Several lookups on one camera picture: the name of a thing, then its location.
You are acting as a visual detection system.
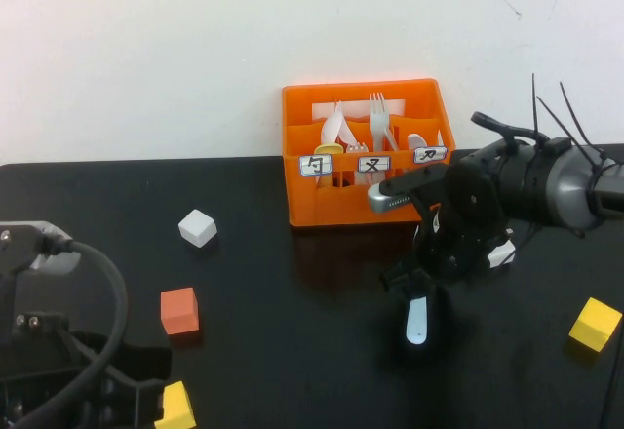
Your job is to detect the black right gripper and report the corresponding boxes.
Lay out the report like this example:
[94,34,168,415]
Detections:
[379,194,509,301]

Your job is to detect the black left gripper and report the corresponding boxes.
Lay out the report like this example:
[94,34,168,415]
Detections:
[0,272,173,429]

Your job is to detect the light blue plastic fork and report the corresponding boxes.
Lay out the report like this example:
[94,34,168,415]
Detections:
[405,295,431,346]

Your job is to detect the pink plastic spoon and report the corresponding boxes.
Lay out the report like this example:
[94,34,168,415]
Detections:
[320,109,344,143]

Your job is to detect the orange plastic cutlery holder crate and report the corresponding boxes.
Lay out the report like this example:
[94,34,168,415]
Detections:
[281,78,457,228]

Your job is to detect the yellow foam cube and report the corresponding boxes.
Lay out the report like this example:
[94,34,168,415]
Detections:
[567,296,623,353]
[154,380,198,429]

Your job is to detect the orange foam cube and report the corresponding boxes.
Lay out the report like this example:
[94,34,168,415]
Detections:
[160,287,200,336]

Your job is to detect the paper label fork character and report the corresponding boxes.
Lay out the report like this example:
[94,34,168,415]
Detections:
[357,155,393,174]

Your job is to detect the paper label knife character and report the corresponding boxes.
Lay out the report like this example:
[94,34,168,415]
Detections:
[412,146,449,165]

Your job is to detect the paper label spoon character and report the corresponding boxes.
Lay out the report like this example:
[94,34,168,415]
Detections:
[298,153,334,177]

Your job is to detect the tall white plastic fork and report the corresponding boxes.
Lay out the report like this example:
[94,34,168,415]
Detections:
[368,92,399,153]

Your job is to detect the white foam cube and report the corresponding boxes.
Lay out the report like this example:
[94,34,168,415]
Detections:
[177,209,219,250]

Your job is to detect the black zip tie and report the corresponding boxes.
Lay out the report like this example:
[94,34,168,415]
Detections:
[530,72,543,143]
[535,96,575,140]
[559,81,611,168]

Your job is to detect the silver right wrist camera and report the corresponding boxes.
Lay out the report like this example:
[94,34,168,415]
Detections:
[366,165,448,215]

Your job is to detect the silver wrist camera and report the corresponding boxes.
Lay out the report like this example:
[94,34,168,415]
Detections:
[366,165,448,215]
[0,221,80,277]

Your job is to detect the white USB wall charger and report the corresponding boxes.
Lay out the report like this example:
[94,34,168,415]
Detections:
[487,226,517,269]

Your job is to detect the black left camera cable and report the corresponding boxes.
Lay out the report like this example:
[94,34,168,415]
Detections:
[0,236,130,429]

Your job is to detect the black camera cable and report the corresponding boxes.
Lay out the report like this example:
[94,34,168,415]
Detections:
[470,111,571,155]
[0,236,130,429]

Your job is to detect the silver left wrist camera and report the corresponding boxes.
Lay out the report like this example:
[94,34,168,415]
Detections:
[0,221,80,277]

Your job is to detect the black right camera cable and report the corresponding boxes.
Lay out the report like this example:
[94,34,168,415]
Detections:
[470,111,571,155]

